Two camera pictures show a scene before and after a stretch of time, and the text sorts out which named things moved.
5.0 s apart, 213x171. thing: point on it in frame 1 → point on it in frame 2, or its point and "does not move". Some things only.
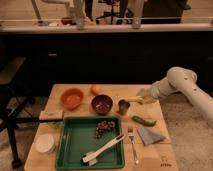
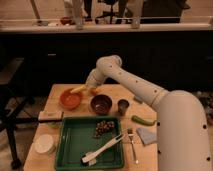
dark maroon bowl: x=102 y=104 does not move
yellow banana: x=138 y=99 → x=82 y=88
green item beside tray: x=56 y=124 does not move
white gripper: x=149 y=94 → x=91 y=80
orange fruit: x=93 y=90 does not move
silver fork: x=131 y=136 does not move
